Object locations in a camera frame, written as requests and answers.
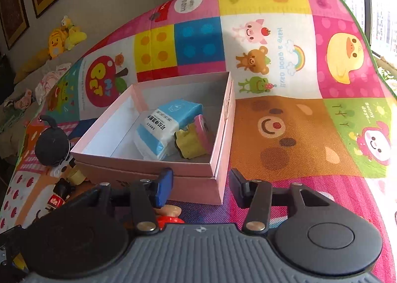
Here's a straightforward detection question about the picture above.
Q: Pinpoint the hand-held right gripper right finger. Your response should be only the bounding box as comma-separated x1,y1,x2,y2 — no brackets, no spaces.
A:
229,169,334,235

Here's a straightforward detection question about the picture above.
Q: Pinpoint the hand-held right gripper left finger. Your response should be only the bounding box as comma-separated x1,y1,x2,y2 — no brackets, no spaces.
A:
90,168,174,235

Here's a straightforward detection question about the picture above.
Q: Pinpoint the pink cardboard box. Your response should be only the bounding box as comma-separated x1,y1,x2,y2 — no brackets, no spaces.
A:
70,71,236,206

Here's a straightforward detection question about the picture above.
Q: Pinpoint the red plastic toy figure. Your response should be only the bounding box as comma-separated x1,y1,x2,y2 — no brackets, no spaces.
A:
154,204,186,225

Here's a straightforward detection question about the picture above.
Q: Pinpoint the blue white tissue pack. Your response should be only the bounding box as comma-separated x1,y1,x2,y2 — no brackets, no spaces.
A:
133,99,204,161

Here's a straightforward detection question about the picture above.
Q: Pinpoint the pink tape roll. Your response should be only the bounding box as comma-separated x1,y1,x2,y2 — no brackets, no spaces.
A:
193,114,215,155

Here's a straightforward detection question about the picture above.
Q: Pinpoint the small cola bottle toy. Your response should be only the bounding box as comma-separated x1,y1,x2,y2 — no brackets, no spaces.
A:
46,178,77,209

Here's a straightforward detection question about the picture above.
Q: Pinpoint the colourful cartoon play mat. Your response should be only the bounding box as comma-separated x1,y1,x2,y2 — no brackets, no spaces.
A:
0,0,397,283

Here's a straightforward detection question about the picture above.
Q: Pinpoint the black plush cat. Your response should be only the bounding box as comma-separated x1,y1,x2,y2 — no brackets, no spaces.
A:
34,115,77,178

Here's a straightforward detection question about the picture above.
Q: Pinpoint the small pink cloth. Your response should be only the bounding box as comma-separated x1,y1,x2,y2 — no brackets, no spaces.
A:
3,89,35,113

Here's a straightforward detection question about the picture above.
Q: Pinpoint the pink white patterned cloth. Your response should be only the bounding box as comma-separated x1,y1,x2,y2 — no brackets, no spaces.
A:
34,63,72,105

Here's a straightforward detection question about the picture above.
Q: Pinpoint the grey sofa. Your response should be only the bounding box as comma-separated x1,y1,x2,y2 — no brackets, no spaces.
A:
0,32,94,166

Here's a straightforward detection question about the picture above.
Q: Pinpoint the yellow plush dog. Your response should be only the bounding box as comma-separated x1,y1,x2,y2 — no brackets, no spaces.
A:
60,16,88,51

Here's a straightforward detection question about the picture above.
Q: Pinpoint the yellow pillow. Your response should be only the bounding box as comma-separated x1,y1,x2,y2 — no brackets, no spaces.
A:
14,49,52,84

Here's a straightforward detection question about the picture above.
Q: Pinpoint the yellow orange plush duck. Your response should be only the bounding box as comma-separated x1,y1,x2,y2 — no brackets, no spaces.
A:
47,29,67,59

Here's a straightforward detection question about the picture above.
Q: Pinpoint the black window frame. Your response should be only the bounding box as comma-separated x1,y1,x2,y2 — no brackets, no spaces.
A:
335,0,397,63

